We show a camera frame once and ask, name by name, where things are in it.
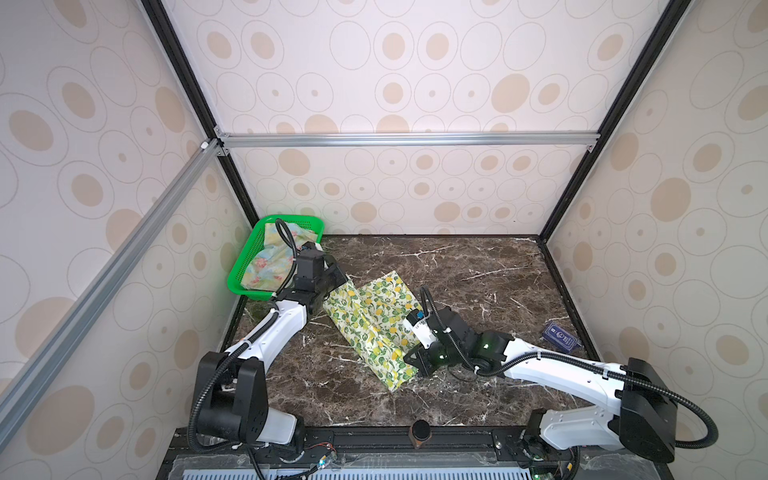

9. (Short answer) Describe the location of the silver aluminium rail back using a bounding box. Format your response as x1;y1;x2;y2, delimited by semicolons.
219;130;600;150

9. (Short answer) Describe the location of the brown cylindrical knob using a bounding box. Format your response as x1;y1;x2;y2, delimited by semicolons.
408;419;432;449

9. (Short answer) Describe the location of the lemon print green skirt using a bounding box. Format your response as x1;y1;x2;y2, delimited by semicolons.
323;271;420;392

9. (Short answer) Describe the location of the green plastic basket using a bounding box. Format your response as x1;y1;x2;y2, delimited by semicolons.
227;214;325;301

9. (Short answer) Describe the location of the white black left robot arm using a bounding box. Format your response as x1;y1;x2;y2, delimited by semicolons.
186;217;348;456

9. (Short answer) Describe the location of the black corner frame post right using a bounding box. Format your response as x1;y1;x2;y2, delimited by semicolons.
538;0;692;247

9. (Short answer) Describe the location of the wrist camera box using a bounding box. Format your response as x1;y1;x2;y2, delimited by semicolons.
402;307;467;349
294;241;325;291

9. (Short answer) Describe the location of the silver aluminium rail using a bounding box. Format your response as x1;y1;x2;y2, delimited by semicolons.
1;138;223;449
219;130;600;150

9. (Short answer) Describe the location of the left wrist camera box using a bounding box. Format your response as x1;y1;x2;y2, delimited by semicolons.
294;241;325;291

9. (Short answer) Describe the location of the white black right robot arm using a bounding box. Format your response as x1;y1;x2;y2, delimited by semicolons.
404;287;719;465

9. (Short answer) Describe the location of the black corner frame post left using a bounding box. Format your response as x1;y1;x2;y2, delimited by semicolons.
141;0;260;227

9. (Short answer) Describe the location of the silver aluminium rail left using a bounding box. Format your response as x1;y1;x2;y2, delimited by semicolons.
1;138;223;449

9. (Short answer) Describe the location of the black corner frame post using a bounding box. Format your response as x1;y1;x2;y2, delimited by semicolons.
141;0;260;227
538;0;692;247

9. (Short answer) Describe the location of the floral pastel skirt in basket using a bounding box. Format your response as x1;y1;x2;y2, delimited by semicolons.
241;223;294;292

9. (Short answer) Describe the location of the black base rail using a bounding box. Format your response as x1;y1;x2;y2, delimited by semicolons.
157;426;672;479

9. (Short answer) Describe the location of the blue card box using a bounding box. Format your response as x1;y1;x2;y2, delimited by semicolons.
542;322;581;354

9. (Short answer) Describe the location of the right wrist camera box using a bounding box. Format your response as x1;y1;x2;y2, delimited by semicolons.
402;307;467;349

